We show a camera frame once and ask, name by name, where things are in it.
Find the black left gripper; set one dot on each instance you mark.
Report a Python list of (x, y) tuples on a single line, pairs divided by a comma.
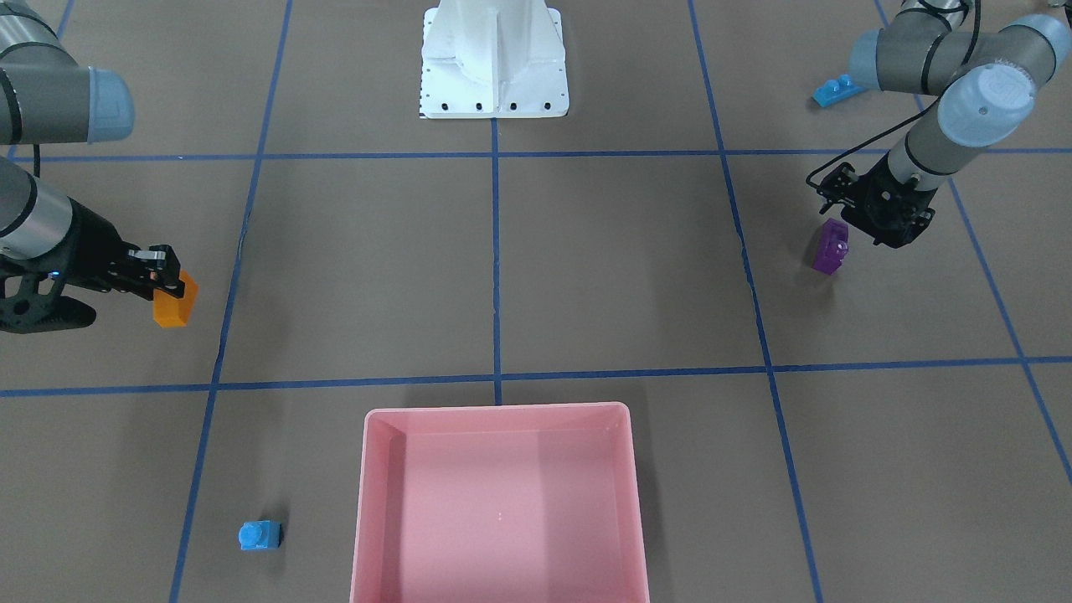
[(889, 206)]

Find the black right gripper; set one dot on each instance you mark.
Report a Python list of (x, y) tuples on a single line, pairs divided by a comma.
[(88, 245)]

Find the orange block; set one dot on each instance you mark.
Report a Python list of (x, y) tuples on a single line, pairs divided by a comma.
[(175, 312)]

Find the purple block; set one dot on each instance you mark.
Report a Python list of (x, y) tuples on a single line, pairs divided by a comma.
[(832, 247)]

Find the long blue block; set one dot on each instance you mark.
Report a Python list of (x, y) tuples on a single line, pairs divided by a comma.
[(835, 91)]

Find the small blue block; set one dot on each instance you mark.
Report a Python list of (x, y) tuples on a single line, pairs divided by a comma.
[(263, 534)]

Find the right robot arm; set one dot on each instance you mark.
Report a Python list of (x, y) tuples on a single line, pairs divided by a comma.
[(49, 98)]

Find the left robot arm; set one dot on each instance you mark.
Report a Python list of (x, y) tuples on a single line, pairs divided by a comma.
[(983, 85)]

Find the pink plastic box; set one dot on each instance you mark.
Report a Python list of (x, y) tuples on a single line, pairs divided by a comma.
[(518, 503)]

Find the blue tape line crosswise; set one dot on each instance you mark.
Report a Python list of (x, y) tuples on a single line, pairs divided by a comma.
[(257, 386)]

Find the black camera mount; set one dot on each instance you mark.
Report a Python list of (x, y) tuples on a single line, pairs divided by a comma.
[(34, 302)]

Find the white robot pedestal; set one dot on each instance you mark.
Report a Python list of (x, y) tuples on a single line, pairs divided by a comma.
[(493, 60)]

